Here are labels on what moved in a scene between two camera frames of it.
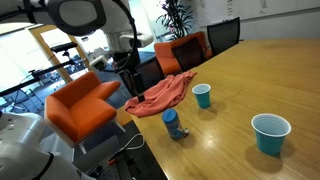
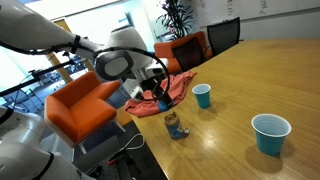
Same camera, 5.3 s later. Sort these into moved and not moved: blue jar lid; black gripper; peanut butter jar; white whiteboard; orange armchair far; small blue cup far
Moved: black gripper; blue jar lid
Not moved: peanut butter jar; orange armchair far; small blue cup far; white whiteboard
